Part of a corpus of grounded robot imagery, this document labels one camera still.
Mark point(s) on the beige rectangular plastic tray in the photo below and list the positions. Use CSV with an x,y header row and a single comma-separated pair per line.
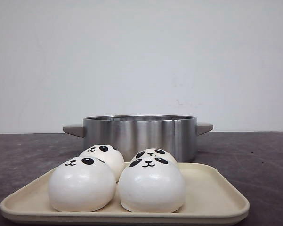
x,y
210,201

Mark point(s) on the stainless steel steamer pot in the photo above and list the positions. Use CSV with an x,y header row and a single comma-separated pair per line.
x,y
131,134

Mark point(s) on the cream panda bun pink bow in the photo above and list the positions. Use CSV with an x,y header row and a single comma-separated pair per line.
x,y
154,152

